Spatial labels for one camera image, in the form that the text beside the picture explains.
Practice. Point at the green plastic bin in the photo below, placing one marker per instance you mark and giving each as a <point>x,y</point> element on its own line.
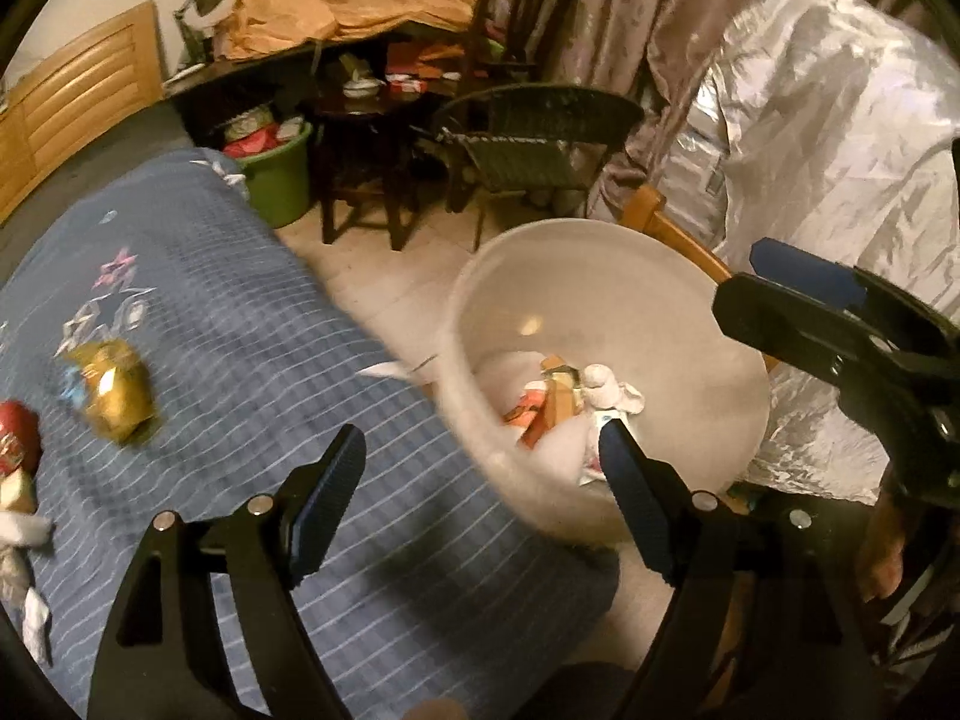
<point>281,172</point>

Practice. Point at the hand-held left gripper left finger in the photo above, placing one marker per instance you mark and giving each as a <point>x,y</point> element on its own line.
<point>330,495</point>

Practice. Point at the pile of red boxes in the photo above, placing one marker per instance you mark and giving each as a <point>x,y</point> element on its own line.
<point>420,64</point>

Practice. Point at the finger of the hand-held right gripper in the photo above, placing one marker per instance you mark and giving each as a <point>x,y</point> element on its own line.
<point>780,322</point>
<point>806,270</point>

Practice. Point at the clear plastic bag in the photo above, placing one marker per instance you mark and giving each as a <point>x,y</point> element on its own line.
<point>22,532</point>

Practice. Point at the person's right hand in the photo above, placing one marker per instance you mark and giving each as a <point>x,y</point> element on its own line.
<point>883,540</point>

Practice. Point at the dark wooden desk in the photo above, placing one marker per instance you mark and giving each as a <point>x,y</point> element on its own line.
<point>225,86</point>

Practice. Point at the grey mattress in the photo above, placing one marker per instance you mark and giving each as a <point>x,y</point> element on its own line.
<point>90,195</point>

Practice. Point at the black desk lamp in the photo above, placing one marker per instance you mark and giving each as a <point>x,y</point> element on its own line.
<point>206,0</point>

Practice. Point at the blue star printed blanket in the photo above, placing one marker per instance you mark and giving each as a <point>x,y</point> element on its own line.
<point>262,330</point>

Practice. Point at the gold foil wrapper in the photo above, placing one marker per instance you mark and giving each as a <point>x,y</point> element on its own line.
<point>112,390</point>

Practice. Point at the light wooden headboard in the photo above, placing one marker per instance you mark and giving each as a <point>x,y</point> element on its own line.
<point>82,82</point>

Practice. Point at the red round apple-like object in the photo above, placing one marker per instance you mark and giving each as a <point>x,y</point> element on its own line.
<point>16,439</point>

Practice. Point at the dark wicker chair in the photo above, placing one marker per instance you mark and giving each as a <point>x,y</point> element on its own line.
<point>540,127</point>

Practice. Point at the shiny silver cloth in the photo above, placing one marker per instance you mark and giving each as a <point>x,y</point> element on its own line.
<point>825,127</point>

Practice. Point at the white plastic bucket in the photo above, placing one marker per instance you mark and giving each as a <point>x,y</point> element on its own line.
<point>675,330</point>

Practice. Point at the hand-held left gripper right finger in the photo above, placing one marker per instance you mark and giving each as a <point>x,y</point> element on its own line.
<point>637,499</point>

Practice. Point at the orange wrapper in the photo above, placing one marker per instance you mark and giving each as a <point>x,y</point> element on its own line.
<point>521,409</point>

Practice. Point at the small white bowl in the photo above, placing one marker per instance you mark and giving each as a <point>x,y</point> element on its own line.
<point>360,86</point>

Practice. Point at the white paper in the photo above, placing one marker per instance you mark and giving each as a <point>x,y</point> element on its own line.
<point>600,384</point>

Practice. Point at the dark round side table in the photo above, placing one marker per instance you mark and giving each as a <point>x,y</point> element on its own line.
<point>360,135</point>

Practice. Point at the patterned beige curtain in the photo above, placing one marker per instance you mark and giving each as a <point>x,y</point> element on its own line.
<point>637,15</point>

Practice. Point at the white paper scrap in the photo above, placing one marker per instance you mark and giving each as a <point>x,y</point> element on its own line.
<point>382,369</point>

